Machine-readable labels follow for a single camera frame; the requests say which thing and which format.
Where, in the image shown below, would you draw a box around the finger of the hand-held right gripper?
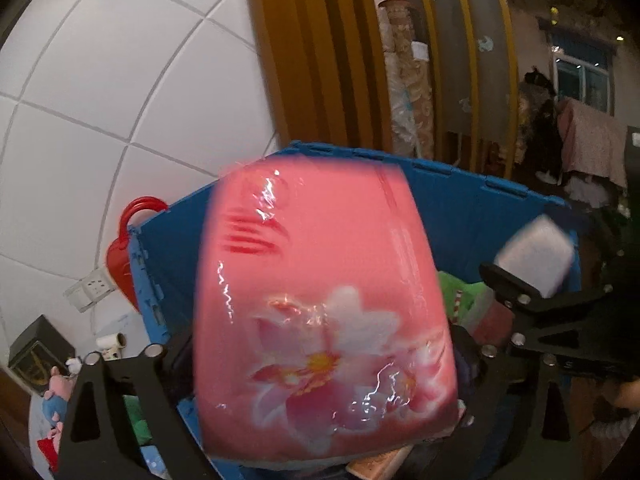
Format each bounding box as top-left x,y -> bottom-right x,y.
545,205 -> 621,266
479,262 -> 556,313

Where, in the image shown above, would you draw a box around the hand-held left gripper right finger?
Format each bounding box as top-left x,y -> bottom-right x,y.
430,327 -> 573,480

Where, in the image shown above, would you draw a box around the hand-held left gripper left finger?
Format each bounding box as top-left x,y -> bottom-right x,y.
52,332 -> 223,480

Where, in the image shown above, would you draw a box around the white tissue pack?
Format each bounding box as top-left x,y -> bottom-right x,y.
494,214 -> 576,300

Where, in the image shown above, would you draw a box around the blue plastic crate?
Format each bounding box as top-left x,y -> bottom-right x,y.
127,140 -> 583,480

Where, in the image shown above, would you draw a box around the pink floral tissue pack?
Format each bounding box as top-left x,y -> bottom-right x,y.
192,156 -> 461,463

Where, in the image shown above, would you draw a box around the person's right hand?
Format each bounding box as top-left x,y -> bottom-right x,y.
597,380 -> 640,423

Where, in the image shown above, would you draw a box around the green fleece hat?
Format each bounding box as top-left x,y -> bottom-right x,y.
437,270 -> 501,331

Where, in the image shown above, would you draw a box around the white paper roll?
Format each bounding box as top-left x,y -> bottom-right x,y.
95,332 -> 127,361

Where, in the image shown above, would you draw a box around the pink hanging cloth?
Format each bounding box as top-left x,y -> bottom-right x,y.
557,99 -> 628,191

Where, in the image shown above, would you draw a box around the pig plush in blue shirt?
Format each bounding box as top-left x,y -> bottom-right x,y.
42,365 -> 76,426

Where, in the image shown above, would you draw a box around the dark hanging clothes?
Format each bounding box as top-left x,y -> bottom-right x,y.
517,67 -> 566,181

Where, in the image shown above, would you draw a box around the blue framed window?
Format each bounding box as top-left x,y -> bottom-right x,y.
537,15 -> 618,116

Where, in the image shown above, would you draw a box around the rolled patterned fabric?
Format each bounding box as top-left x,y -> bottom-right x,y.
377,0 -> 436,161

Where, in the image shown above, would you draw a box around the gold framed grey partition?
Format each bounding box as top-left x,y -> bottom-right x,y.
380,0 -> 521,181

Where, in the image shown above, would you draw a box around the orange wooden slat panel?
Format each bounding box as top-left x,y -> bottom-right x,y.
242,0 -> 396,153

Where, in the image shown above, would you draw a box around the wall socket panel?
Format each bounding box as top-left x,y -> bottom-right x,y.
64,269 -> 118,313

